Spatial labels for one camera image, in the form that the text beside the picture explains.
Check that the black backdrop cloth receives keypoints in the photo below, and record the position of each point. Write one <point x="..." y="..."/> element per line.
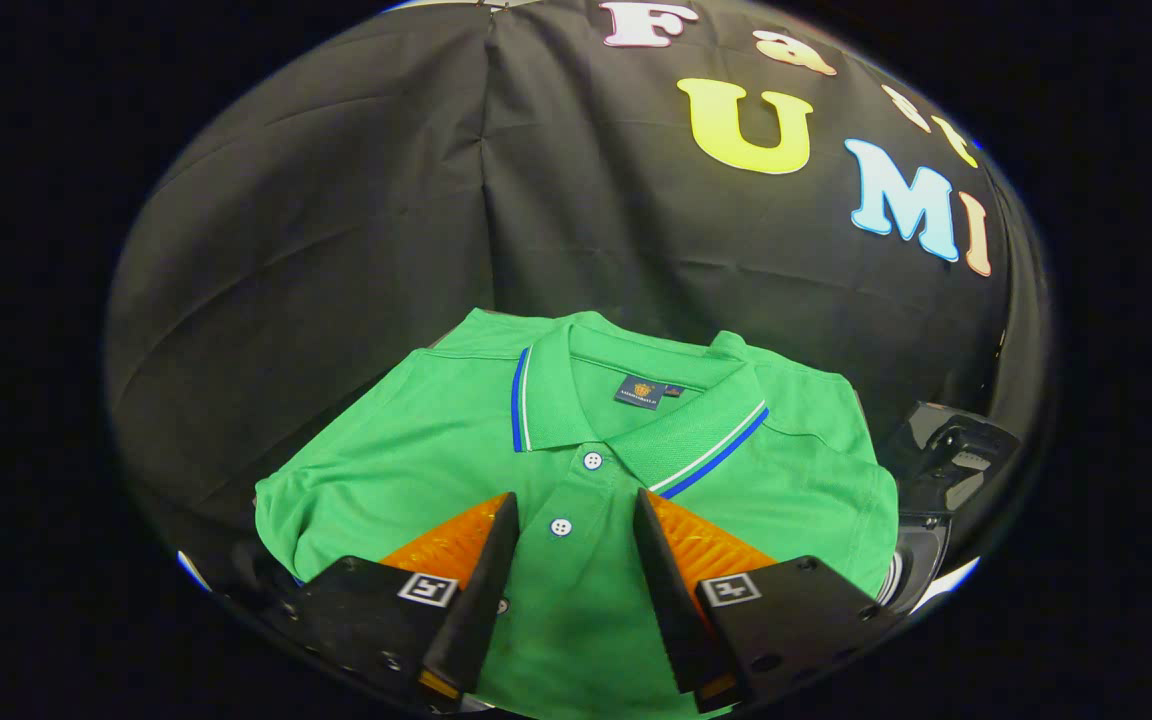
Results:
<point x="386" y="200"/>

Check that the dark washing machine lid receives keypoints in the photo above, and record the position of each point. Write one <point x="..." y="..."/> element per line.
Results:
<point x="946" y="450"/>

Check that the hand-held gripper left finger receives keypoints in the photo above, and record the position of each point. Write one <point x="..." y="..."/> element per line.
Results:
<point x="481" y="600"/>

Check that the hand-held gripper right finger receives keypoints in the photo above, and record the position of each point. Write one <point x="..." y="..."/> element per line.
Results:
<point x="671" y="600"/>

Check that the green polo shirt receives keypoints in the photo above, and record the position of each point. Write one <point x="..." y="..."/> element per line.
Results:
<point x="476" y="440"/>

